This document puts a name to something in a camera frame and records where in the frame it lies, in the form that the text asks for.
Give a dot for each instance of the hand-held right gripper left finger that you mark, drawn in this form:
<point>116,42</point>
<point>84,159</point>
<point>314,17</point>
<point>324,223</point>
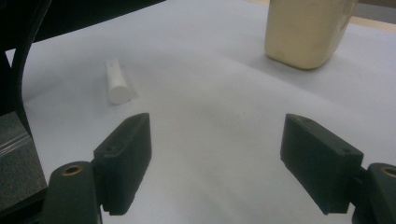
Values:
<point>124,161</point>

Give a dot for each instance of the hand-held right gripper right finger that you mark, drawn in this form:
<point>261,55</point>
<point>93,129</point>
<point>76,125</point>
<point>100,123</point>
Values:
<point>320,161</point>

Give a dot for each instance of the white cylindrical stick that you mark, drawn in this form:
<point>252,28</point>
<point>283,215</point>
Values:
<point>116,84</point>

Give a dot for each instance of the beige square pen holder cup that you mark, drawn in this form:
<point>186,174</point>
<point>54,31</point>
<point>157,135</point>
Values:
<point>305,34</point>

